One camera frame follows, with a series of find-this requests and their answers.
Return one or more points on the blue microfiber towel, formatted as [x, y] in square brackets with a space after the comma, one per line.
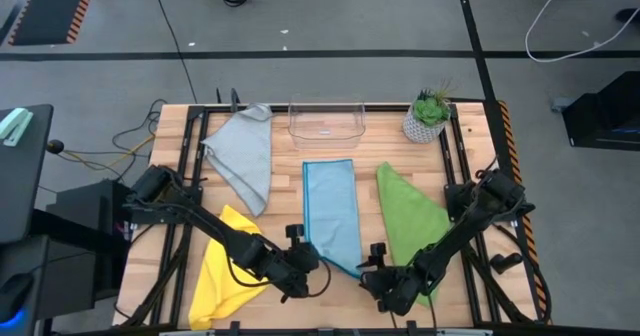
[330, 211]

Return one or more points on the yellow microfiber towel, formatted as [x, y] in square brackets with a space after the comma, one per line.
[220, 286]

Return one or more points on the black mat with orange stripes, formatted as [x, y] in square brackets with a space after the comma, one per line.
[50, 6]

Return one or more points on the black side desk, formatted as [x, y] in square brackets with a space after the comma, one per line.
[20, 186]

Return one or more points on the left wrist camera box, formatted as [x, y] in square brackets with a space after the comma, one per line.
[309, 257]

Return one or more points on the grey microfiber towel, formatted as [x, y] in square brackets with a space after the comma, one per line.
[242, 151]

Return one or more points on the orange black hazard tape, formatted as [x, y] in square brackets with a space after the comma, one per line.
[504, 121]

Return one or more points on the succulent in white patterned pot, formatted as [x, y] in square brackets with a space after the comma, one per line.
[427, 113]

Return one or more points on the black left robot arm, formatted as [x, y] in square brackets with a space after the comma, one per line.
[210, 218]

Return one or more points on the black control box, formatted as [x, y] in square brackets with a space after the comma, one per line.
[75, 211]

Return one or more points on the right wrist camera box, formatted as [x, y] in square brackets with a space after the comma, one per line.
[372, 282]

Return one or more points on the mint green stapler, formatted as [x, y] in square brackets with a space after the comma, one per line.
[15, 126]

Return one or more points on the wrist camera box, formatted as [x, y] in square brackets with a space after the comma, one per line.
[309, 257]
[372, 282]

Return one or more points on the black mouse with blue light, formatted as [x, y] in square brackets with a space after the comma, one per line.
[15, 291]

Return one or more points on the black round knob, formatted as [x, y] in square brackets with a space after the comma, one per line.
[55, 147]

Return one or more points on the clear plastic bin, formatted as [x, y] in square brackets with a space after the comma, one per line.
[325, 126]

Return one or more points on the black aluminium table frame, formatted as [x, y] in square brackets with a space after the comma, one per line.
[385, 108]

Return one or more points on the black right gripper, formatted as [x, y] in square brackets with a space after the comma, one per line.
[402, 291]

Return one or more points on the green microfiber towel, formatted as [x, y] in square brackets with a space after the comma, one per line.
[407, 211]

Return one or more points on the black equipment case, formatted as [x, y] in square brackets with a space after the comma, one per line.
[605, 116]

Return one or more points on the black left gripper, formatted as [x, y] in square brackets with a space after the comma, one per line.
[290, 278]

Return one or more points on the black clamp posts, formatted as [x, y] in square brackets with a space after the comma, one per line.
[234, 98]

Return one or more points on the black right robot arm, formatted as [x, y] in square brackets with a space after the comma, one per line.
[465, 231]

